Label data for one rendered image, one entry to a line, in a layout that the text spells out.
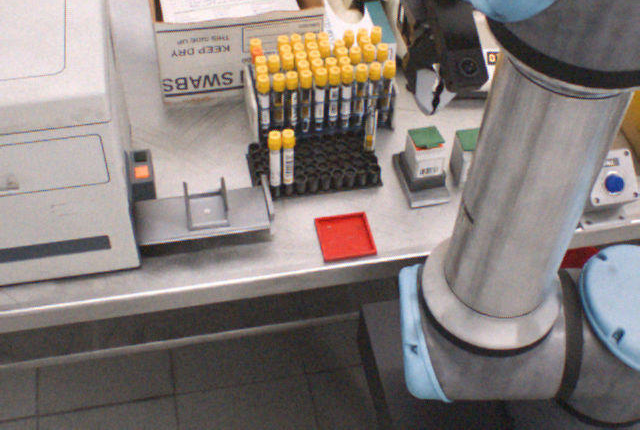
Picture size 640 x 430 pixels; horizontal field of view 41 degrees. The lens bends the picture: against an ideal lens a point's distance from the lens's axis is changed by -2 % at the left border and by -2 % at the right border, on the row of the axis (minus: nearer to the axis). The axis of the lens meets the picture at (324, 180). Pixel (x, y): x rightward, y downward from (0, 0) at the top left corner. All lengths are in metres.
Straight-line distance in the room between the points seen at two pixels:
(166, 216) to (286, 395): 0.96
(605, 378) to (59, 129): 0.58
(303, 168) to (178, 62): 0.24
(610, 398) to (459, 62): 0.39
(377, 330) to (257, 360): 1.09
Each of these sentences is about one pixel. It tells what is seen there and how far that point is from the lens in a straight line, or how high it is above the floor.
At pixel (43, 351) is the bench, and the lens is 1.80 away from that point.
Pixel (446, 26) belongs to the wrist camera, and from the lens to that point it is 0.98.
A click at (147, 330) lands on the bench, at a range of 1.78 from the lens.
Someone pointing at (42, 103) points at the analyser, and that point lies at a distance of 0.90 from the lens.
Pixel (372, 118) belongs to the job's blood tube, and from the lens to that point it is 1.15.
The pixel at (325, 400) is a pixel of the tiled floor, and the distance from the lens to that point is 1.99.
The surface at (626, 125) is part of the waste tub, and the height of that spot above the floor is 0.89.
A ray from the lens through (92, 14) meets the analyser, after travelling 0.99.
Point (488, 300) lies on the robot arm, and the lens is 0.67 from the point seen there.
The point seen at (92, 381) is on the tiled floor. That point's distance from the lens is 2.06.
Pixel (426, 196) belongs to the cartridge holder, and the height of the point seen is 0.89.
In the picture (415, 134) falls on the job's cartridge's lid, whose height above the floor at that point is 0.96.
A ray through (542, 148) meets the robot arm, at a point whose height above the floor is 1.39.
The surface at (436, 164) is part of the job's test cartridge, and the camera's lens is 1.15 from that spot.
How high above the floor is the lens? 1.76
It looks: 48 degrees down
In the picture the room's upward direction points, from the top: 3 degrees clockwise
